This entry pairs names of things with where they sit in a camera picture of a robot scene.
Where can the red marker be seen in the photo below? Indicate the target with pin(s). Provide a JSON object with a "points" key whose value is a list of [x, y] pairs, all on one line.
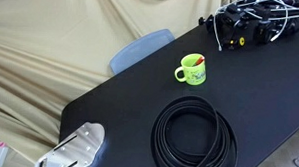
{"points": [[199, 60]]}

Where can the blue chair back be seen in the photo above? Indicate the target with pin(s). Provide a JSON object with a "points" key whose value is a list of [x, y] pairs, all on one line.
{"points": [[137, 50]]}

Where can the green cartoon print mug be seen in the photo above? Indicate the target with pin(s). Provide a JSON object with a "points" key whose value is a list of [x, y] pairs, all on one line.
{"points": [[194, 73]]}

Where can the coiled black belt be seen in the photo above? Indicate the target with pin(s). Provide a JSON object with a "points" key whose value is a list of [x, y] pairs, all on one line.
{"points": [[193, 136]]}

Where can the beige fabric backdrop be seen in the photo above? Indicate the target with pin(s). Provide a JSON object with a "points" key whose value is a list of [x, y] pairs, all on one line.
{"points": [[57, 50]]}

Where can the silver metal mounting plate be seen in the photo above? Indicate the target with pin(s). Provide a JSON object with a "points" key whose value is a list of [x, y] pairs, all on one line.
{"points": [[74, 151]]}

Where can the black camera clamp equipment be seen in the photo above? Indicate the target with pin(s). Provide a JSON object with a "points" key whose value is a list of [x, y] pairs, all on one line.
{"points": [[248, 25]]}

